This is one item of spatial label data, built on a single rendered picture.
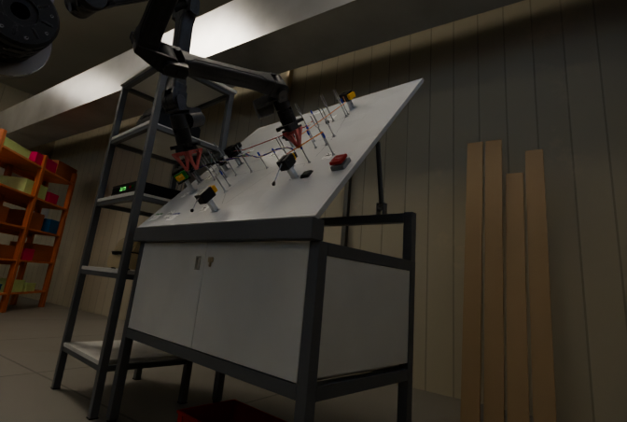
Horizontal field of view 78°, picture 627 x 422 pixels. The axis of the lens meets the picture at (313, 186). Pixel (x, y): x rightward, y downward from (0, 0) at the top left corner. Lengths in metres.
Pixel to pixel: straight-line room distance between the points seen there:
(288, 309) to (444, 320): 2.09
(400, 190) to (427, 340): 1.20
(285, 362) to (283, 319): 0.12
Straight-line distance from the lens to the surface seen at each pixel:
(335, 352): 1.25
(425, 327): 3.22
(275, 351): 1.25
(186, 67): 1.18
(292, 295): 1.21
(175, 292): 1.75
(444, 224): 3.22
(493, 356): 2.61
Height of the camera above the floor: 0.67
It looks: 14 degrees up
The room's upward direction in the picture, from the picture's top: 5 degrees clockwise
